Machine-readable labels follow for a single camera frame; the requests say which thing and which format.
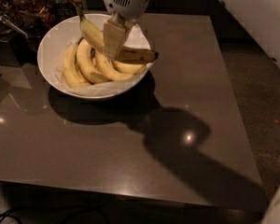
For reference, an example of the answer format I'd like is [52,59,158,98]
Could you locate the metal scoop handle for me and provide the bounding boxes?
[0,15,29,39]

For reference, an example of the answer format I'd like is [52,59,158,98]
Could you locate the middle hidden yellow banana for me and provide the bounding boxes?
[95,51,133,81]

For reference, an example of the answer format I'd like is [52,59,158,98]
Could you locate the glass jar of snacks right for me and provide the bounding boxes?
[15,0,58,29]

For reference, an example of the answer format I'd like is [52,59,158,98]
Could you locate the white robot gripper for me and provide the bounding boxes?
[103,0,150,59]

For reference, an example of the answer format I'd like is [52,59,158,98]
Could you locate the black cables on floor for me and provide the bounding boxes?
[0,199,116,224]

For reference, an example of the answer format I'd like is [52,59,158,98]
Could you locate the black wire basket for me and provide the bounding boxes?
[55,3,77,21]

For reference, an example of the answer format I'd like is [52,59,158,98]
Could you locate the white ceramic bowl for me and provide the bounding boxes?
[37,16,153,101]

